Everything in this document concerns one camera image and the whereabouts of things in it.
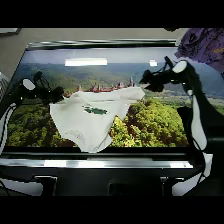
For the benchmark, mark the white T-shirt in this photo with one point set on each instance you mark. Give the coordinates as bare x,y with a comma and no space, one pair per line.
95,115

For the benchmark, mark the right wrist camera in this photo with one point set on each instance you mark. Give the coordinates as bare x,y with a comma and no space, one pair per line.
168,62

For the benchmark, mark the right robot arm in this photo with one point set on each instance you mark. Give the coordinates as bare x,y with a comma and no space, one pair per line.
200,110

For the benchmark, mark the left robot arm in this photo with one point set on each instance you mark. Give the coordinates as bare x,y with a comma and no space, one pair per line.
13,96

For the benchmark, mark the silver frame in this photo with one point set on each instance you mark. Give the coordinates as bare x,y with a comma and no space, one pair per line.
93,163

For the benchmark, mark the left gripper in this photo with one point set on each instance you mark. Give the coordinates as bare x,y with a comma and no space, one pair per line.
55,95

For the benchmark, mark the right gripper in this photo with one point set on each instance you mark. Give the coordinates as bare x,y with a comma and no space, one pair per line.
151,81

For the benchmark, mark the purple garment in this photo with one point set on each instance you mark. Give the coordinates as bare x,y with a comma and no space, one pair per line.
205,46

